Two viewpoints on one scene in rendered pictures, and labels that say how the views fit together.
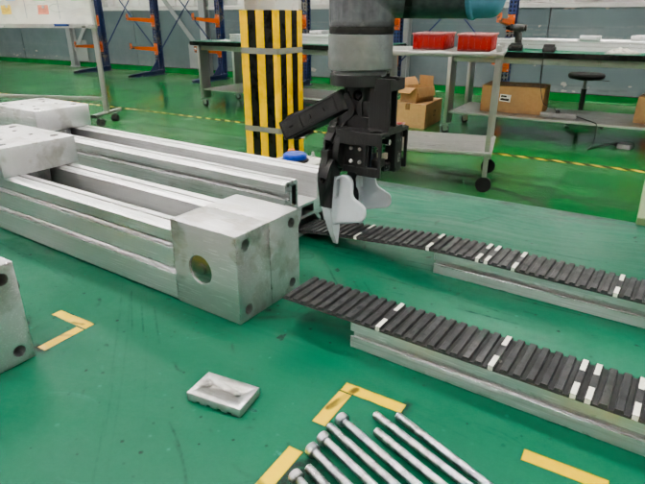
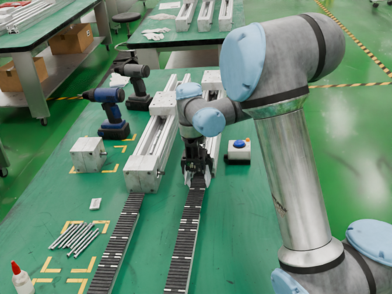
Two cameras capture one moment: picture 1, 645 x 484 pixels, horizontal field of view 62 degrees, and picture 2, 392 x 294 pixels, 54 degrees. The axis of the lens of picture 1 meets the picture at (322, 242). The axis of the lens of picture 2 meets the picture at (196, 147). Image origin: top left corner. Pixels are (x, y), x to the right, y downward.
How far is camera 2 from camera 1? 1.11 m
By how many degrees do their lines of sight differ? 58
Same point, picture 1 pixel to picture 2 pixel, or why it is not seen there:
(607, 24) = not seen: outside the picture
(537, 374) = (109, 245)
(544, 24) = not seen: outside the picture
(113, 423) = (81, 195)
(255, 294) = (133, 187)
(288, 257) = (148, 182)
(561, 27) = not seen: outside the picture
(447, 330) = (125, 226)
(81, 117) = (220, 86)
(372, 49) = (182, 130)
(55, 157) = (167, 112)
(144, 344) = (111, 183)
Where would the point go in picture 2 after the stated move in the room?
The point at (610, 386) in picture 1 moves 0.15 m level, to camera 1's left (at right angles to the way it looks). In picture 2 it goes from (109, 259) to (95, 226)
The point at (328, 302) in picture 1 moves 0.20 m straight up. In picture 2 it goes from (130, 200) to (118, 146)
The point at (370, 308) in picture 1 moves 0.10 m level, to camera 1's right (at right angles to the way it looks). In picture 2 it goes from (130, 209) to (142, 228)
